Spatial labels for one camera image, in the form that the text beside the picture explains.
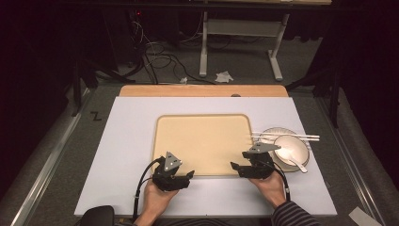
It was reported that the black chair part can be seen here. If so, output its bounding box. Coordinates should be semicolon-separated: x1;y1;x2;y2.
79;205;116;226

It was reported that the aluminium rail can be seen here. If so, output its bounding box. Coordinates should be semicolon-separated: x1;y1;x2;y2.
315;96;388;226
10;89;92;226

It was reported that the large crumpled white paper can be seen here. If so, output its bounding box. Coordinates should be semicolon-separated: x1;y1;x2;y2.
215;71;234;84

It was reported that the person's left hand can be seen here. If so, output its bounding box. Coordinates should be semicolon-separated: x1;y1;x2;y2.
142;178;180;218

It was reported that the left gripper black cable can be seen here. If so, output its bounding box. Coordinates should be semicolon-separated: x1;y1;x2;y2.
132;155;166;221

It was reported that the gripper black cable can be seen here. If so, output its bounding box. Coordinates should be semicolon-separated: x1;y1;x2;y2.
132;155;166;221
255;159;292;202

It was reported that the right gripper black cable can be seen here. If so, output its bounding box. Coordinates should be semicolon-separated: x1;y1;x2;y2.
255;159;292;202

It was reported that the person's right hand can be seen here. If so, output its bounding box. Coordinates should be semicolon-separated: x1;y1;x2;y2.
249;170;287;209

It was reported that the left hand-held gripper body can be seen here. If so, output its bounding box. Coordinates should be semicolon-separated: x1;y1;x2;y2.
152;151;191;193

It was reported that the white spoon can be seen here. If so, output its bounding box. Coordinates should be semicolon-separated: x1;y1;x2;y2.
283;154;309;174

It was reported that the bundle of floor cables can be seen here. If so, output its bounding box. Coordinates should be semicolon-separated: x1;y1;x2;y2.
126;12;217;86

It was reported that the white paper sheet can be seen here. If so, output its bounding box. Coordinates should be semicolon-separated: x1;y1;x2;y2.
347;206;384;226

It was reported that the black stand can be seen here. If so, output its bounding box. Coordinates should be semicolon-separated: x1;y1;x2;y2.
284;66;343;129
71;58;136;118

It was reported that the white desk frame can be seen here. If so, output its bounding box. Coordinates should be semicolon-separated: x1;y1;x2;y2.
199;10;291;82

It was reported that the wooden table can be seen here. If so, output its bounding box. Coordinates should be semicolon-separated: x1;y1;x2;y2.
119;84;290;98

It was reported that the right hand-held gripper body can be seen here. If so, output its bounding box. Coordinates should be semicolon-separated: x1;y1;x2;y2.
237;141;282;180

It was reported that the white board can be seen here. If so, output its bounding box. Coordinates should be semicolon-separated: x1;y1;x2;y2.
73;96;338;218

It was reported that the white bowl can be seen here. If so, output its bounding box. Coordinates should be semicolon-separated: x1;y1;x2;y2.
273;135;311;168

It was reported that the beige tray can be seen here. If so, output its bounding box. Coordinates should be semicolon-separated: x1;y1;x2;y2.
152;113;254;178

